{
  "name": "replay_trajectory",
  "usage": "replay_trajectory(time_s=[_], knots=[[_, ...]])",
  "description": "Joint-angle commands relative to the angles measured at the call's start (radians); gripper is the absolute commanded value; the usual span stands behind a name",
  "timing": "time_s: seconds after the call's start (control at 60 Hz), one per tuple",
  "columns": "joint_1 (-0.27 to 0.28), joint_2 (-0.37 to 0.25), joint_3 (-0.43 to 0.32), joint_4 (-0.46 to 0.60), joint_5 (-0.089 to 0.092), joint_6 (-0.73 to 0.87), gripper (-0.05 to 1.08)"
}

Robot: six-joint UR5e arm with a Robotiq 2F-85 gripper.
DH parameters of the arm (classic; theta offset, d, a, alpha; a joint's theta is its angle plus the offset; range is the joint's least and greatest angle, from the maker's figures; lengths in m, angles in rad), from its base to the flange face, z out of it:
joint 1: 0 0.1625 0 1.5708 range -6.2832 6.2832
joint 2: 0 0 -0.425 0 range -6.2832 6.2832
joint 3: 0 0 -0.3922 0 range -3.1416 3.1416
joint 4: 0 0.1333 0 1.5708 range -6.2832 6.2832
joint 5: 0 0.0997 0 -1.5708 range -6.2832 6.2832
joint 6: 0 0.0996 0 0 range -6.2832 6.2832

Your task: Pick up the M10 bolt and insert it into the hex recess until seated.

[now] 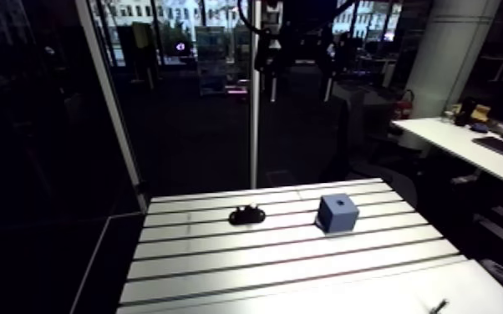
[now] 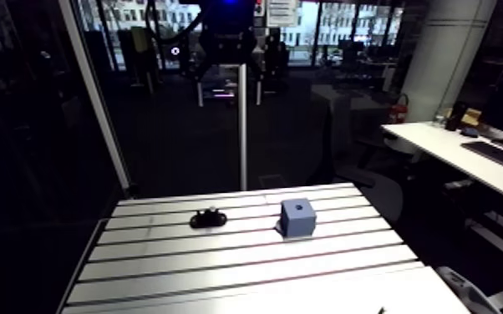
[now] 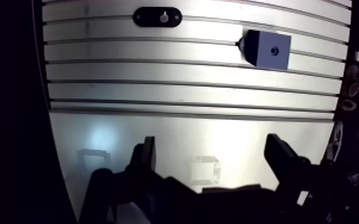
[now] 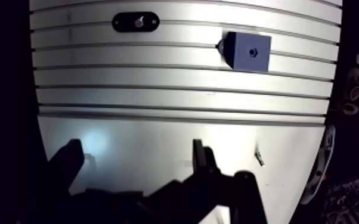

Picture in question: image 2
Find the white desk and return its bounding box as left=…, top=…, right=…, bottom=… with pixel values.
left=381, top=121, right=503, bottom=200

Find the black keyboard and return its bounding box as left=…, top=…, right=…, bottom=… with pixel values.
left=460, top=140, right=503, bottom=169

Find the red fire extinguisher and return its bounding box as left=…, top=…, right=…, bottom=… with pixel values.
left=387, top=93, right=410, bottom=124

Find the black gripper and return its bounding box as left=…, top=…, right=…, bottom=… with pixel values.
left=197, top=0, right=259, bottom=68

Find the black cable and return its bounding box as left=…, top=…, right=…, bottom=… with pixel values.
left=145, top=0, right=203, bottom=46

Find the white slanted frame post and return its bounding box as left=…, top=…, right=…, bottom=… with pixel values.
left=58, top=0, right=132, bottom=192

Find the dark office chair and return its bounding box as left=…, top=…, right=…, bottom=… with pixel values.
left=333, top=165, right=404, bottom=222

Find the pale holed strip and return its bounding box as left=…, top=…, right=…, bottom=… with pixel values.
left=436, top=265, right=503, bottom=314

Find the black oval holder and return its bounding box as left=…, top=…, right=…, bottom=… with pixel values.
left=189, top=209, right=228, bottom=230

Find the grey metal post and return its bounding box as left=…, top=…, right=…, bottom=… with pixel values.
left=237, top=63, right=249, bottom=192

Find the dark blue-grey block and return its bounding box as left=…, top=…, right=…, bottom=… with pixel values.
left=280, top=198, right=318, bottom=239

